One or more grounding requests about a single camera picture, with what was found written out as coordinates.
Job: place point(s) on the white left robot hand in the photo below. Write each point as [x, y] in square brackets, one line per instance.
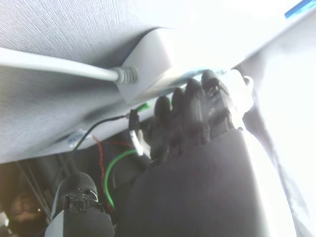
[192, 192]

